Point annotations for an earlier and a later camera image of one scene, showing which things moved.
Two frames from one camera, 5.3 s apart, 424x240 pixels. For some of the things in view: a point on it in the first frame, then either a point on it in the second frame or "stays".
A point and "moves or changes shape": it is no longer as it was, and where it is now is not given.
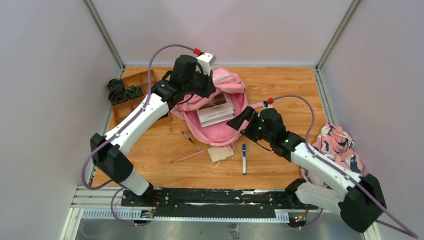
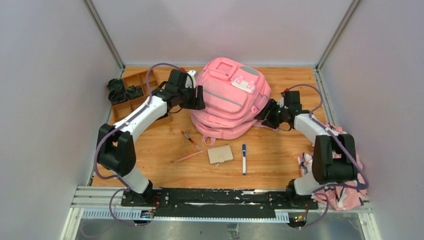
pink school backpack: (220, 134) moves or changes shape
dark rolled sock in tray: (133, 92) stays
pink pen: (189, 156) stays
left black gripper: (205, 85) to (197, 98)
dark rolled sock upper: (115, 85) stays
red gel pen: (191, 140) stays
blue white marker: (244, 159) stays
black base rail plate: (217, 203) stays
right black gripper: (236, 123) to (271, 106)
